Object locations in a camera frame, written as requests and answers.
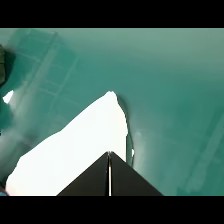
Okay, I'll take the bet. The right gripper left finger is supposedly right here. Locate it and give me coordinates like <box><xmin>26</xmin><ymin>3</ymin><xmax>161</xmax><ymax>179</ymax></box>
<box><xmin>56</xmin><ymin>151</ymin><xmax>110</xmax><ymax>197</ymax></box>

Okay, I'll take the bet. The dark green garment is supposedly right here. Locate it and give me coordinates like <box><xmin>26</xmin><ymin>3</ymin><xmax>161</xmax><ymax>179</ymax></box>
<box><xmin>0</xmin><ymin>44</ymin><xmax>8</xmax><ymax>88</ymax></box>

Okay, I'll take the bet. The white shirt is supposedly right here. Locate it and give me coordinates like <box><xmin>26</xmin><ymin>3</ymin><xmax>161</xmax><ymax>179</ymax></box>
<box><xmin>4</xmin><ymin>90</ymin><xmax>136</xmax><ymax>197</ymax></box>

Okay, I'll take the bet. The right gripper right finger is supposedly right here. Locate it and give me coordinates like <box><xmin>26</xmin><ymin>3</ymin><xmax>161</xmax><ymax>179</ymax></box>
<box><xmin>110</xmin><ymin>151</ymin><xmax>164</xmax><ymax>197</ymax></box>

